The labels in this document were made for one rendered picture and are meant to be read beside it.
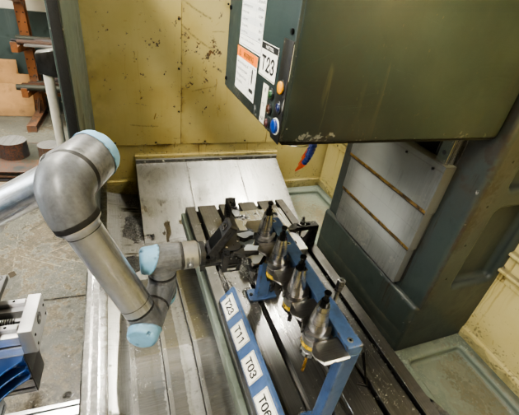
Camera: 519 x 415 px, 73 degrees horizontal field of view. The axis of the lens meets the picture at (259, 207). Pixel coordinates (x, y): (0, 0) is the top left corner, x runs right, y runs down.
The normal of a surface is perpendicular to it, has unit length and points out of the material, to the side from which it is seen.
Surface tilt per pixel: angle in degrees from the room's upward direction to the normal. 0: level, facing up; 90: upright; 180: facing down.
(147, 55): 90
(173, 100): 90
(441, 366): 0
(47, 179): 47
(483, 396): 0
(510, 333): 90
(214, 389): 7
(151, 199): 24
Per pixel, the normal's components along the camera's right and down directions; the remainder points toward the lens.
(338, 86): 0.34, 0.55
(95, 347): 0.12, -0.83
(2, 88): 0.31, 0.33
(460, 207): -0.93, 0.08
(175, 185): 0.25, -0.54
